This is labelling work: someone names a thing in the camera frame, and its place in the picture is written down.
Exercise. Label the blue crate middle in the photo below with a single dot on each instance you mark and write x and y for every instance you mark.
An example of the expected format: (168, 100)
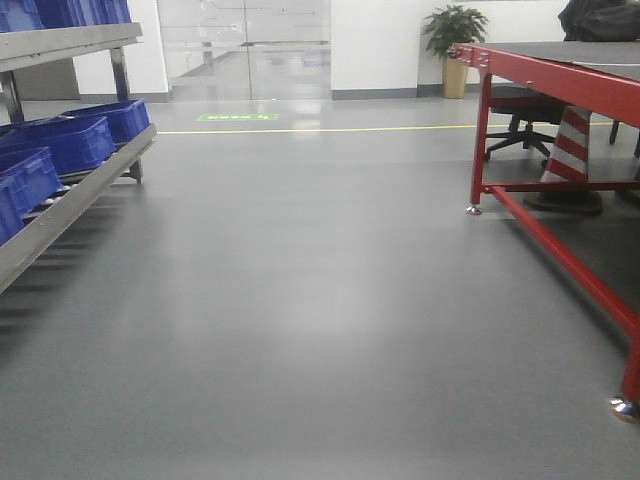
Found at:
(76, 144)

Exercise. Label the blue crate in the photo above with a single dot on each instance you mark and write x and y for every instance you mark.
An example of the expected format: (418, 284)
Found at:
(76, 144)
(28, 178)
(125, 119)

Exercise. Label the stainless steel shelf rack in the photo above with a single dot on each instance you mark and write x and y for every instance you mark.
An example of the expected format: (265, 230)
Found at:
(35, 47)

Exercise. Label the blue crates on upper shelf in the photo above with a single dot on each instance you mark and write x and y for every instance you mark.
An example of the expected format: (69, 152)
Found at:
(26, 15)

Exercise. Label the glass door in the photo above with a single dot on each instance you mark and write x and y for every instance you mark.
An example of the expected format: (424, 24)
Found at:
(246, 49)

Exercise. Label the blue crate far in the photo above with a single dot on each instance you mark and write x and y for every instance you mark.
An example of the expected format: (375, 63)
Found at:
(125, 119)

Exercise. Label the black office chair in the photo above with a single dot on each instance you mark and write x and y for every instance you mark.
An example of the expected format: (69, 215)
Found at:
(526, 107)

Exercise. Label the potted green plant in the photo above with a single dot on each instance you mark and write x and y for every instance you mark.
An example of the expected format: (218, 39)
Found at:
(443, 29)

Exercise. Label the red white traffic cone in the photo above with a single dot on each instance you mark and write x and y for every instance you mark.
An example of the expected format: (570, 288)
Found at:
(568, 163)

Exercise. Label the blue crate near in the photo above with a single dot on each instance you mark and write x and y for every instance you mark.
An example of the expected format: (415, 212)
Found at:
(28, 178)

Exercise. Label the black bag on table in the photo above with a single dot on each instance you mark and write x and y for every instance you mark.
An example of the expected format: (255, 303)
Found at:
(600, 21)

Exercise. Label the red metal frame table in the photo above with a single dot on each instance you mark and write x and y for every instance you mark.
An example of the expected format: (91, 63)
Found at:
(580, 74)

